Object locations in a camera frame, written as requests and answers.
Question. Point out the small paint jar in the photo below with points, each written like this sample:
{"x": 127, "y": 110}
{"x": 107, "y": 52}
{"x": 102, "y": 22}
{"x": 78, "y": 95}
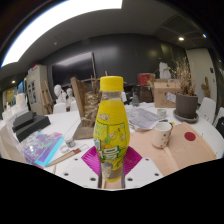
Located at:
{"x": 70, "y": 141}

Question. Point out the wooden stick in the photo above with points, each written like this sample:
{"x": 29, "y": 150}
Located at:
{"x": 63, "y": 157}

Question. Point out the colourful book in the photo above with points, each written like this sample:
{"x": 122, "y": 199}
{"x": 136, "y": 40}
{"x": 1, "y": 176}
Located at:
{"x": 41, "y": 148}

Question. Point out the white display board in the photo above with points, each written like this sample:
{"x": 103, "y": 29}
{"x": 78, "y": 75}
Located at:
{"x": 35, "y": 86}

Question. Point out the yellow marker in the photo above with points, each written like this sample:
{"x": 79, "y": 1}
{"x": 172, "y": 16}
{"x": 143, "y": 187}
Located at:
{"x": 171, "y": 123}

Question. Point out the yellow drink bottle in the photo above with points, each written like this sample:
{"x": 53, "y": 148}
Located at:
{"x": 111, "y": 133}

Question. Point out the black box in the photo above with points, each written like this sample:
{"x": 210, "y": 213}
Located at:
{"x": 30, "y": 125}

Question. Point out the grey plant saucer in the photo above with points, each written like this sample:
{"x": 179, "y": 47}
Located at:
{"x": 186, "y": 120}

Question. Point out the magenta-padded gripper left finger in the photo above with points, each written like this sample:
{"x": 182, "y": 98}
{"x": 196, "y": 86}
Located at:
{"x": 88, "y": 163}

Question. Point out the wooden figure statue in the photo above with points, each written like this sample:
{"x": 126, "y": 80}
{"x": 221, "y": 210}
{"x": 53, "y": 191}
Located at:
{"x": 206, "y": 87}

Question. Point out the white ceiling light strip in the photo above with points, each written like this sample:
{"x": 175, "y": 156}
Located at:
{"x": 66, "y": 16}

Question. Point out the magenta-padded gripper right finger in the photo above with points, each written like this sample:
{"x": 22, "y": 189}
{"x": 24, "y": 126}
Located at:
{"x": 135, "y": 163}

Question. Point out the round ceiling spotlight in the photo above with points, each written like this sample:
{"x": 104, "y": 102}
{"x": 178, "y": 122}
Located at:
{"x": 181, "y": 38}
{"x": 204, "y": 35}

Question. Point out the red box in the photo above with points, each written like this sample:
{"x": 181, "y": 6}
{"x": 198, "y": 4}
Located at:
{"x": 146, "y": 79}

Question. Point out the flat round red coaster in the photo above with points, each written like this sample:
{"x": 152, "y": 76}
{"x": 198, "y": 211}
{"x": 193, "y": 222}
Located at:
{"x": 190, "y": 136}

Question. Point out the white plaster bust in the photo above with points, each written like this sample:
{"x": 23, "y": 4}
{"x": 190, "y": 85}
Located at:
{"x": 70, "y": 96}
{"x": 59, "y": 93}

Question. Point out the grey bottle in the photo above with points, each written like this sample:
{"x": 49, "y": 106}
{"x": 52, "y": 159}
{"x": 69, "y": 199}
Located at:
{"x": 135, "y": 101}

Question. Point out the grey pot with dried plant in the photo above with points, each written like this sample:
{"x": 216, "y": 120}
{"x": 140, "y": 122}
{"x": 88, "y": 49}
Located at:
{"x": 186, "y": 105}

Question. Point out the small white jar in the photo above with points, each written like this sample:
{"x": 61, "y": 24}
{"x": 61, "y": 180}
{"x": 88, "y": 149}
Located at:
{"x": 161, "y": 112}

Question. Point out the beige table mat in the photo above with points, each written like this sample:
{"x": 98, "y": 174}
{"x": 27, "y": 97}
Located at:
{"x": 190, "y": 153}

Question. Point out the open cardboard box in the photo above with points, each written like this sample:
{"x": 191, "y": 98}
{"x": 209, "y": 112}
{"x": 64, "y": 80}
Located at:
{"x": 163, "y": 95}

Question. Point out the dark wall screen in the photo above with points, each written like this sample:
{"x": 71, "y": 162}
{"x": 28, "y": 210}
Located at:
{"x": 71, "y": 70}

